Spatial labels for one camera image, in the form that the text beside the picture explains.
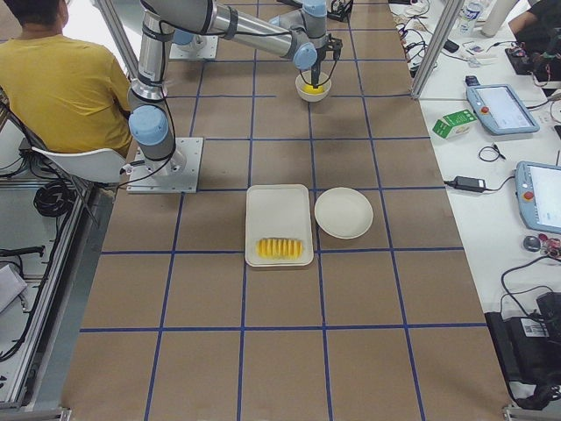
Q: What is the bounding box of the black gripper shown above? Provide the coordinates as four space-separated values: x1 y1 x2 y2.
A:
310 33 343 89

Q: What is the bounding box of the white bowl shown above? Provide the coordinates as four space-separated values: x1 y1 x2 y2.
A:
295 71 331 103

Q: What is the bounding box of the yellow lemon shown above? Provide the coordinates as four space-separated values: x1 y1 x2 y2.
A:
302 84 324 96

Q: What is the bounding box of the cream round plate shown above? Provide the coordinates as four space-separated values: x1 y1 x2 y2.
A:
314 187 373 239

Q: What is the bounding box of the white rectangular tray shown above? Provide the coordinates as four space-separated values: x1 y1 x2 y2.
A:
245 184 314 268

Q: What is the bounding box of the green white carton box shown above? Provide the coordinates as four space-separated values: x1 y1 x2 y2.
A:
432 109 477 139

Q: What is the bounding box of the blue teach pendant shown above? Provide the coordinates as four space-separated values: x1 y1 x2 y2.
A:
465 84 540 135
515 161 560 234

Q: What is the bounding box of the black power adapter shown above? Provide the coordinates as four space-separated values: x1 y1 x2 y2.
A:
454 176 486 193

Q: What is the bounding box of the white chair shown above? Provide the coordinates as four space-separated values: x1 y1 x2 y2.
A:
1 103 125 184

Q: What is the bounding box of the person in yellow shirt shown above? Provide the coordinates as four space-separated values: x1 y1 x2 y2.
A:
1 1 132 156

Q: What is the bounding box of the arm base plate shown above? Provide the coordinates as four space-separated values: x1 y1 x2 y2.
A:
169 35 218 61
125 138 203 194

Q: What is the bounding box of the aluminium frame post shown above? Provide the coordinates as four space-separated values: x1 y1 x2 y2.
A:
411 0 464 99

